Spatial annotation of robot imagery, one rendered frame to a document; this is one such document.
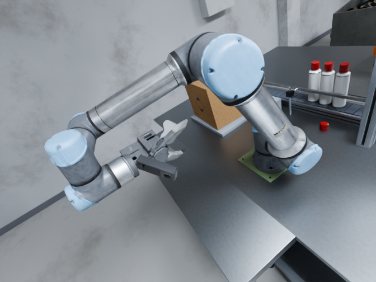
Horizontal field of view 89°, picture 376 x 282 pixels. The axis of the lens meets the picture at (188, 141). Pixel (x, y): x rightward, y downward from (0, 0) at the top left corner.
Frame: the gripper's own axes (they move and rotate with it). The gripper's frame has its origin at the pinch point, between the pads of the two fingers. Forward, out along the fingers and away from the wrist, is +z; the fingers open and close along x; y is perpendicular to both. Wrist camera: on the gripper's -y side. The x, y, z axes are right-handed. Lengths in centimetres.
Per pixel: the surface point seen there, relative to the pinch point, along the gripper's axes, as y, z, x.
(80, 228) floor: 81, -69, 180
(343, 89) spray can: -20, 74, 1
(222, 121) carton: 16, 43, 33
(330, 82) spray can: -15, 75, 2
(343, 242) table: -51, 17, 12
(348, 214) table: -48, 27, 12
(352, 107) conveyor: -28, 77, 8
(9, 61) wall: 213, -40, 60
